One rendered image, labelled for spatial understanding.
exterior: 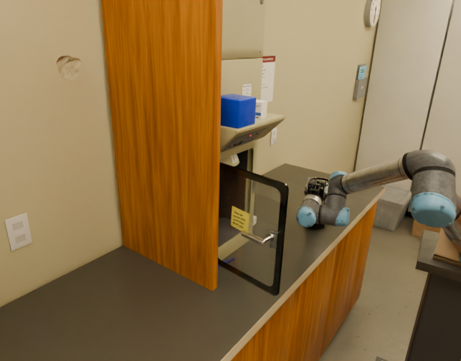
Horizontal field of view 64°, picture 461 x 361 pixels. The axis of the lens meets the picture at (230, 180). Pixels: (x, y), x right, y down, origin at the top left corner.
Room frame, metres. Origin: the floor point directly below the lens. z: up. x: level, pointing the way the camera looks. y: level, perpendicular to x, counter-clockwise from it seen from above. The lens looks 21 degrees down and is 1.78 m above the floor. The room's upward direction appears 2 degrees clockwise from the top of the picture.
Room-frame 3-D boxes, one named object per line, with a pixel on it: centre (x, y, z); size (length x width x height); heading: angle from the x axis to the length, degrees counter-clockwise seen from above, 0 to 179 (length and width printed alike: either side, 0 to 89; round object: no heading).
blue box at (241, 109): (1.21, -0.01, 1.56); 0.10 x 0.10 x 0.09; 54
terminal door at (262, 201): (1.09, -0.05, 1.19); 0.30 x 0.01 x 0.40; 48
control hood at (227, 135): (1.29, -0.06, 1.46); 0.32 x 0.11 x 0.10; 144
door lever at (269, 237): (1.02, -0.09, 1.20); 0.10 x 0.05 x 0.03; 48
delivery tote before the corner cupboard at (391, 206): (3.56, -1.54, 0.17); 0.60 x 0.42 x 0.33; 52
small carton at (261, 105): (1.33, -0.09, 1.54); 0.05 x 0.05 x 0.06; 62
